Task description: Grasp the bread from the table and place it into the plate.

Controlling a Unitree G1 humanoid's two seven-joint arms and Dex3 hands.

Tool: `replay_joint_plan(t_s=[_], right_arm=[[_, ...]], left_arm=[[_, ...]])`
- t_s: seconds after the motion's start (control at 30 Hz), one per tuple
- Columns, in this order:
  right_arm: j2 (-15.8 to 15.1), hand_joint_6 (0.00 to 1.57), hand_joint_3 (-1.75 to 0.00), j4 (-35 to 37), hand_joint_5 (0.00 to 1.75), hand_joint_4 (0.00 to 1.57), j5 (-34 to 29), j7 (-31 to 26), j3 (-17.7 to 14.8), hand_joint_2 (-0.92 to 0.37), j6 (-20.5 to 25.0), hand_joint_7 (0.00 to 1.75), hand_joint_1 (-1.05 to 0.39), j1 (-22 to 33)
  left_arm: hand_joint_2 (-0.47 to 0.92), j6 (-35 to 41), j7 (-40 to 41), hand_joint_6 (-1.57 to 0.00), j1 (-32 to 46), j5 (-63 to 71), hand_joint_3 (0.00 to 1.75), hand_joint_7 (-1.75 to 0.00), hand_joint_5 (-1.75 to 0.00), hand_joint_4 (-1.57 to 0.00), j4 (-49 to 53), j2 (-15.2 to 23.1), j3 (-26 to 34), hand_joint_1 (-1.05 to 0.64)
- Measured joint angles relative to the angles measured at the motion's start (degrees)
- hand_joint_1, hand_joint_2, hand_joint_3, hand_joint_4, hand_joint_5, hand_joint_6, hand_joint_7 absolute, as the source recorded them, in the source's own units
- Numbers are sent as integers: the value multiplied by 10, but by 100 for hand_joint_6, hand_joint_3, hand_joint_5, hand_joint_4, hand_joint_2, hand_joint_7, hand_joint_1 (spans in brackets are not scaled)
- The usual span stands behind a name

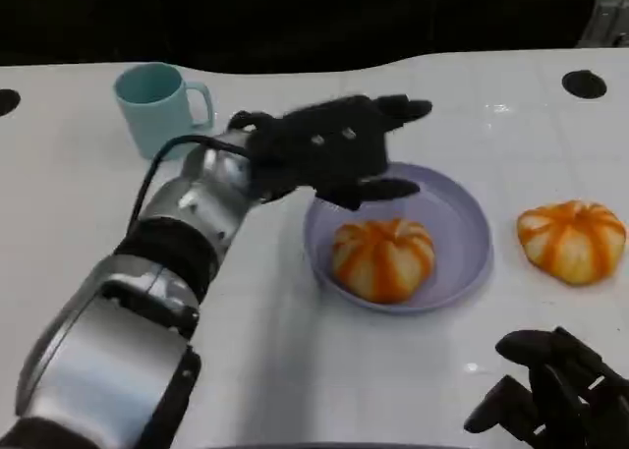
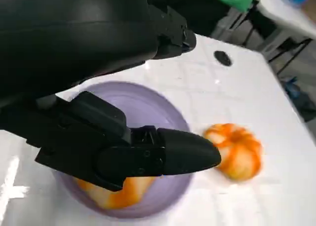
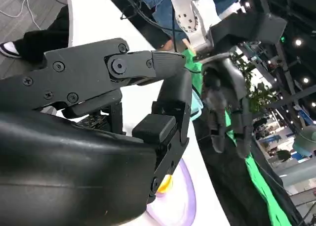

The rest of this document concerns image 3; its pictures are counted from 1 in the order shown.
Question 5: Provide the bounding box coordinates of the orange and white bread roll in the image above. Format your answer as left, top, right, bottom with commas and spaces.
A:
157, 174, 173, 193

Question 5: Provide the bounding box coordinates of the white floor cable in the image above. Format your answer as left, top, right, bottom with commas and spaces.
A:
0, 0, 41, 30

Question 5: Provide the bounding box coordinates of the pale green mug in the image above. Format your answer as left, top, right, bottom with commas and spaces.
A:
191, 87, 205, 122

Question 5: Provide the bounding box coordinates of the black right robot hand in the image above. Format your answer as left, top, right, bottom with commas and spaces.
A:
0, 38, 193, 226

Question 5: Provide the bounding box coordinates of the green cloth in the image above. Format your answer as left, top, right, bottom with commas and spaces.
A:
181, 49, 292, 226

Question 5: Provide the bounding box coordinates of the black cloth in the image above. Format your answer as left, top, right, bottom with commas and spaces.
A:
195, 107, 304, 226

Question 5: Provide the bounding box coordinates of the lilac plate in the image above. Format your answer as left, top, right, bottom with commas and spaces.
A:
145, 159, 198, 226

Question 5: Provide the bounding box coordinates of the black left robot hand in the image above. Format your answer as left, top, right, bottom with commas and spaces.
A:
201, 52, 254, 160

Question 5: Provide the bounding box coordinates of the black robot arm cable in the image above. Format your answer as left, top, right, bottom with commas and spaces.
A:
119, 0, 198, 53

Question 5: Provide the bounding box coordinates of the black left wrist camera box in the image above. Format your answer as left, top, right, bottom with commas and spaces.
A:
209, 2, 288, 47

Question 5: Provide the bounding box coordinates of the green leafy plant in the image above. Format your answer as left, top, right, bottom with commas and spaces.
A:
229, 51, 284, 115

